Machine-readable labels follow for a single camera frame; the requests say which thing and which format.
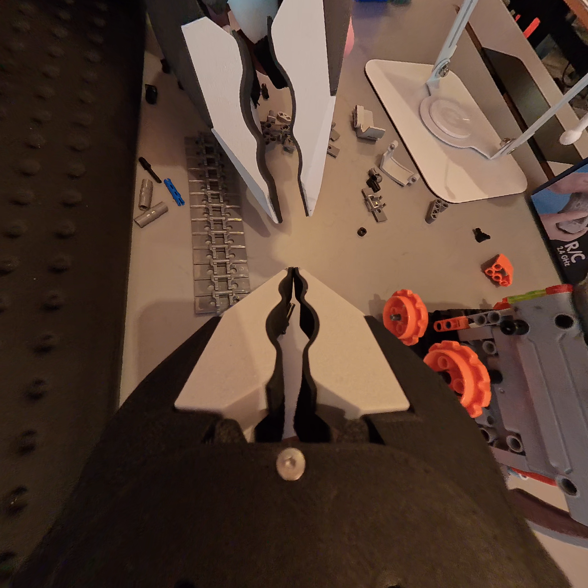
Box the orange wedge block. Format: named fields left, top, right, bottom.
left=481, top=254, right=513, bottom=287

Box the single grey track link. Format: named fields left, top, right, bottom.
left=361, top=188, right=387, bottom=223

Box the grey connector block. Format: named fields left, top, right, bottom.
left=259, top=120, right=296, bottom=155

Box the grey toy track chain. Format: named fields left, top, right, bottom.
left=184, top=133, right=252, bottom=316

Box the light grey curved block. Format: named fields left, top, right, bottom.
left=353, top=105, right=386, bottom=141

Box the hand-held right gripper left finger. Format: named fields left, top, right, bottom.
left=175, top=267, right=295, bottom=443

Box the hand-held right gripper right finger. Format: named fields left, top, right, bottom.
left=294, top=267, right=410, bottom=443

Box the blue printed toy box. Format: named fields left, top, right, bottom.
left=530, top=158, right=588, bottom=286

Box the grey orange toy block vehicle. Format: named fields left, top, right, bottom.
left=383, top=284, right=588, bottom=529

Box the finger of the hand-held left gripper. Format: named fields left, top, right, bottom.
left=181, top=16, right=283, bottom=225
left=268, top=0, right=336, bottom=217

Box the black perforated panel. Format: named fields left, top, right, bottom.
left=0, top=0, right=148, bottom=588

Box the light grey curved panel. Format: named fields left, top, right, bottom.
left=379, top=141, right=420, bottom=187

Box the white lamp base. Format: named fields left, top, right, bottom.
left=365, top=0, right=588, bottom=204

